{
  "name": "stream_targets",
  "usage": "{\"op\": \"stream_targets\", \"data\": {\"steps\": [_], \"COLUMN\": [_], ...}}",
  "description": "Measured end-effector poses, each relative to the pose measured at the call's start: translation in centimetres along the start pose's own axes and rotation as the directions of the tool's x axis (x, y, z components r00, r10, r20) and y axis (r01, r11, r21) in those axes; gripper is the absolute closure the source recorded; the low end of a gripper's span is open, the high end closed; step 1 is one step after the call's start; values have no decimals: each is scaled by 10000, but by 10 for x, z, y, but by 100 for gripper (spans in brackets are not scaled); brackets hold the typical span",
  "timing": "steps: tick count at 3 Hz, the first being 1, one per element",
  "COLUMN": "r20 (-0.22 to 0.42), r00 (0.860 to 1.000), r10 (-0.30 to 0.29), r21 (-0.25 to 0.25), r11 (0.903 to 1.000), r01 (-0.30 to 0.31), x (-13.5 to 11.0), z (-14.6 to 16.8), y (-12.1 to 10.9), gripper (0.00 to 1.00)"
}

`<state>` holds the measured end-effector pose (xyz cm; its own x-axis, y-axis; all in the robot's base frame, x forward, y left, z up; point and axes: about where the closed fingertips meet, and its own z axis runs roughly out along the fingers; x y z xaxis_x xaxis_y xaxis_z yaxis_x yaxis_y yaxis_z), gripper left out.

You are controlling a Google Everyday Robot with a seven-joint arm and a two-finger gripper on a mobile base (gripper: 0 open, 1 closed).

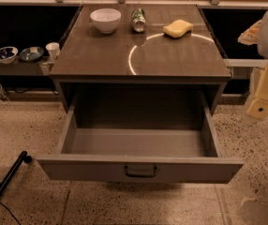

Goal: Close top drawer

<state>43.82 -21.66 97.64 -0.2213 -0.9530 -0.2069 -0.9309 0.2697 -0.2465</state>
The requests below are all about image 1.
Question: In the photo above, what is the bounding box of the grey top drawer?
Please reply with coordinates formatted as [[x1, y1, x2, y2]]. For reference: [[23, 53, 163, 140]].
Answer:
[[37, 90, 244, 184]]

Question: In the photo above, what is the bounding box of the grey drawer cabinet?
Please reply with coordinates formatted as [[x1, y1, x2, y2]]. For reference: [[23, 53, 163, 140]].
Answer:
[[51, 4, 231, 105]]

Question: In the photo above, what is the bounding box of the yellow sponge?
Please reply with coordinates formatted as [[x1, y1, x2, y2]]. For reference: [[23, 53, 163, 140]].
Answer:
[[163, 20, 194, 38]]

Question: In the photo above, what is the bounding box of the green soda can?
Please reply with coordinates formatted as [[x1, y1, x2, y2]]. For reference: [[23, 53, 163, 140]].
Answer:
[[131, 8, 146, 33]]

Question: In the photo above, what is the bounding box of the white ceramic bowl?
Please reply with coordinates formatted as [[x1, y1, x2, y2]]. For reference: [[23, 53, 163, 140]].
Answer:
[[90, 8, 121, 34]]

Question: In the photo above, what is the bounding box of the white paper cup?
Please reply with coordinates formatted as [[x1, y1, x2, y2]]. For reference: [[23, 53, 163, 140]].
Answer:
[[46, 42, 60, 61]]

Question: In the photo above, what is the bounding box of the dark teal bowl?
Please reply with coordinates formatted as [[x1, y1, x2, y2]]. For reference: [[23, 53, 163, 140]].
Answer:
[[19, 47, 44, 63]]

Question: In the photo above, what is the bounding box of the grey low side shelf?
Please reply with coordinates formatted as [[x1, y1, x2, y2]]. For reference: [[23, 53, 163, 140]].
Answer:
[[0, 57, 53, 76]]

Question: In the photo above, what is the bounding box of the black top drawer handle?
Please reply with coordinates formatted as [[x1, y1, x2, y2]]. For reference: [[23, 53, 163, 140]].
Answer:
[[124, 166, 157, 178]]

